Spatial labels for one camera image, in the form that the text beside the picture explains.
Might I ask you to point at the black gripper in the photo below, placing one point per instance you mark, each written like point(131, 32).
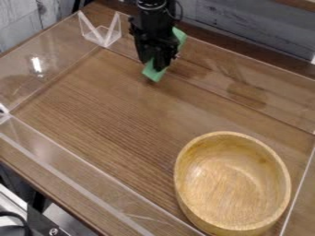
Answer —
point(152, 31)

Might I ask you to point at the clear acrylic corner bracket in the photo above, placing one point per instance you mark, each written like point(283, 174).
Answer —
point(101, 35)

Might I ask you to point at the black metal table bracket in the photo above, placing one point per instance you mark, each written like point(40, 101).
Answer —
point(40, 225)

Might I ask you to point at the clear acrylic tray wall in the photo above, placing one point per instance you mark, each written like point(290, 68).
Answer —
point(92, 133)

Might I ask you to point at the green rectangular block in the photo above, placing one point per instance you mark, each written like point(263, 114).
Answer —
point(148, 71)

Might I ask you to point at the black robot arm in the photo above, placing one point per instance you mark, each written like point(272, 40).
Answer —
point(155, 3)

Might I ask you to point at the brown wooden bowl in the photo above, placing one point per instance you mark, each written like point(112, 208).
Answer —
point(232, 184)

